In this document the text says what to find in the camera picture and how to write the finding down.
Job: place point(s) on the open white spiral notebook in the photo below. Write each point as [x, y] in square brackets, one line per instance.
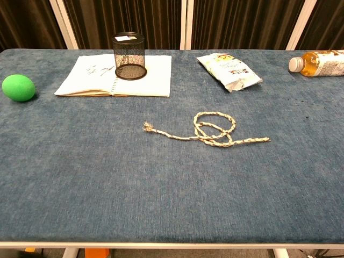
[150, 80]

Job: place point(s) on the black mesh pen holder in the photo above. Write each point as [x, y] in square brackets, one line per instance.
[129, 56]

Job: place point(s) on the white snack bag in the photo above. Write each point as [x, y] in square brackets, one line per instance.
[228, 70]

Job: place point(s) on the white table frame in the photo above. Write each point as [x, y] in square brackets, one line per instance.
[172, 245]

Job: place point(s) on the white partition frame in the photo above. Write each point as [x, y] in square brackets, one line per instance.
[184, 24]

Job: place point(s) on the blue fabric table cover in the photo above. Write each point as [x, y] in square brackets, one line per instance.
[161, 174]

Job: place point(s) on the amber tea plastic bottle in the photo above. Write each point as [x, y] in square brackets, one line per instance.
[317, 64]

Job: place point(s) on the dark brown curtain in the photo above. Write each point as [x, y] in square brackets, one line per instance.
[242, 21]

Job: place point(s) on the green foam ball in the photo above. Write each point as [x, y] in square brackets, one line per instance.
[18, 87]

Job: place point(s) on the orange box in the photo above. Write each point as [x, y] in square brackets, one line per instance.
[96, 252]

